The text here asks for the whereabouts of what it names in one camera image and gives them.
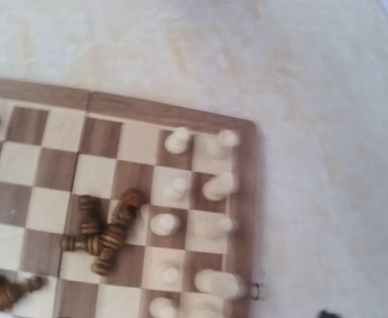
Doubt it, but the white rook corner piece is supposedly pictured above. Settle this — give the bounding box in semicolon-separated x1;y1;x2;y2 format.
208;129;240;159

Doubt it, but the dark king piece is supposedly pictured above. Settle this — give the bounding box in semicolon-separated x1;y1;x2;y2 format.
0;274;46;311

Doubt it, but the pile of dark pieces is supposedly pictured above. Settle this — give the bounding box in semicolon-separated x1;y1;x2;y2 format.
60;188;145;277

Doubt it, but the white queen piece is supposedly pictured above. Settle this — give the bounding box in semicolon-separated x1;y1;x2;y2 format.
194;269;247;300

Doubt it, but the wooden chess board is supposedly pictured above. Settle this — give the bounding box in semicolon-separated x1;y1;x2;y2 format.
0;79;260;317

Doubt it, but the white bishop piece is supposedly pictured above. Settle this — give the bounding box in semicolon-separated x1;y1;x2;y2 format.
200;215;239;239

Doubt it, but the white pawn left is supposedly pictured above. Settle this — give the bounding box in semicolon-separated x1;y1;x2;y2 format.
164;127;193;154

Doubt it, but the white knight piece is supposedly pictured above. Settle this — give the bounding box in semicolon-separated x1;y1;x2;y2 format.
202;172;238;201

